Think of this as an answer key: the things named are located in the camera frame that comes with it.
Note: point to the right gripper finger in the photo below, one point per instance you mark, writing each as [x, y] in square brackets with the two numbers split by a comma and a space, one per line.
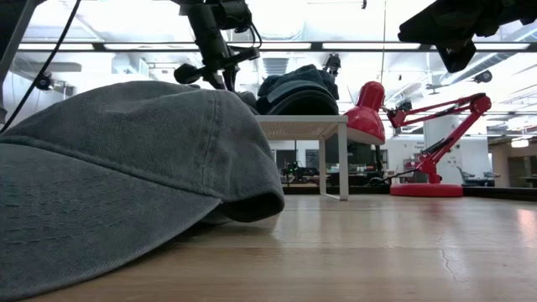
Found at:
[421, 23]
[419, 40]

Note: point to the grey denim baseball cap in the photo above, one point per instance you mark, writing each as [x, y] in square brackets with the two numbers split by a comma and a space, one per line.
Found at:
[248, 102]
[126, 168]

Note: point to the blue denim baseball cap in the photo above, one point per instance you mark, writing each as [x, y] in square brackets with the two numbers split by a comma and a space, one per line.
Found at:
[302, 75]
[293, 90]
[306, 107]

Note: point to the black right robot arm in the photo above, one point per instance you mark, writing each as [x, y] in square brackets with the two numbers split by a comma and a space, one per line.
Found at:
[528, 8]

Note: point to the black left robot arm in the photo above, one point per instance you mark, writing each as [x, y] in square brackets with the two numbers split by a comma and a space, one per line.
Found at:
[8, 25]

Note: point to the white perforated metal shelf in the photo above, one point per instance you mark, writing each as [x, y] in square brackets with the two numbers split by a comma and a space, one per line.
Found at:
[302, 119]

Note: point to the black background workbench equipment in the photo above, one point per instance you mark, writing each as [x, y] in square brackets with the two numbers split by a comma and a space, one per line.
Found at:
[298, 171]

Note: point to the black overhead light beam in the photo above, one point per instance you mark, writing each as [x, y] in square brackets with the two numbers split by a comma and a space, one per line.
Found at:
[98, 47]

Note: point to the grey office chair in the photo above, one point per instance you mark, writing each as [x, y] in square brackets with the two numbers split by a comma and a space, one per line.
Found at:
[465, 175]

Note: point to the red desk lamp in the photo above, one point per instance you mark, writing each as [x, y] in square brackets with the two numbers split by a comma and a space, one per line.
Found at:
[425, 190]

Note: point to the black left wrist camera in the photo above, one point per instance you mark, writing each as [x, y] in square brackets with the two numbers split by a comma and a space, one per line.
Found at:
[233, 14]

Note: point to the black overhead camera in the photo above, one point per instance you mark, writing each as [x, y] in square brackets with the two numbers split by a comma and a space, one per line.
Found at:
[332, 63]

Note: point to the black aluminium table frame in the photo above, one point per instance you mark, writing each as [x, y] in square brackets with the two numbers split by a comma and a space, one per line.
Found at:
[503, 194]

